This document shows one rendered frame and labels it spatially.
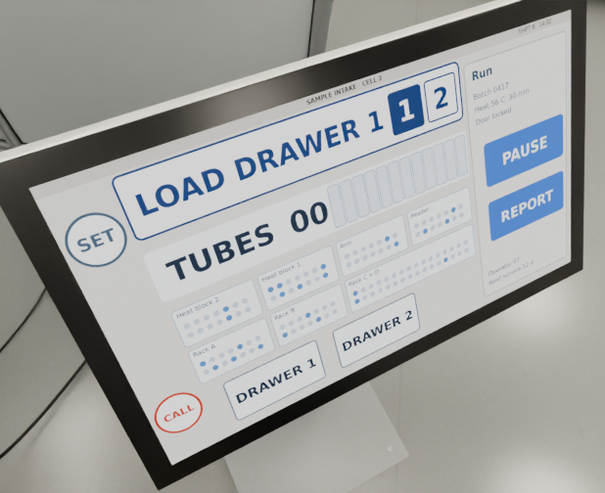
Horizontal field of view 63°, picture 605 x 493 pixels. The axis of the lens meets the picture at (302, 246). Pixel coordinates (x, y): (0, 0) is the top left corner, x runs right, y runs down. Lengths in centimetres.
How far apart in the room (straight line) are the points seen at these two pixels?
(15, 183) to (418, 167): 31
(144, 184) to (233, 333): 15
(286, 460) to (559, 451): 78
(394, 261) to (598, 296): 150
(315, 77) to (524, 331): 144
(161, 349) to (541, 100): 41
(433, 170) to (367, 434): 109
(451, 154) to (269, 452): 110
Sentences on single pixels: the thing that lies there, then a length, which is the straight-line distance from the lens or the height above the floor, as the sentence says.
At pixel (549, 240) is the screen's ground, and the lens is 60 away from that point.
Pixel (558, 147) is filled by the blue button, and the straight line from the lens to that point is 57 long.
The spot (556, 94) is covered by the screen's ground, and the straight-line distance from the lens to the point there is 55.
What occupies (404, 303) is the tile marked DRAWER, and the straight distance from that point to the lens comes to 50.
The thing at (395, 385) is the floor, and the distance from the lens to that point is 154.
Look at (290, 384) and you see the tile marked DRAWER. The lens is 48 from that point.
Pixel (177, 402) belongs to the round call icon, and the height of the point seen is 102.
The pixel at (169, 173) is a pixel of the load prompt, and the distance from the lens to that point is 37.
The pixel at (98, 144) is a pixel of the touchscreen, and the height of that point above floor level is 119.
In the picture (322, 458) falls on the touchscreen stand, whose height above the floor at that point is 4.
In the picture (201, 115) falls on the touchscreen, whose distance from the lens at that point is 37.
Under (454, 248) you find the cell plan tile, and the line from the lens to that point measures 51.
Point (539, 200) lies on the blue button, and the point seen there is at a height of 105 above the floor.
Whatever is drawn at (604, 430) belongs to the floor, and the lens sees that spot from 178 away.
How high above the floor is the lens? 147
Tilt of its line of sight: 62 degrees down
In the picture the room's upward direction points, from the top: 9 degrees clockwise
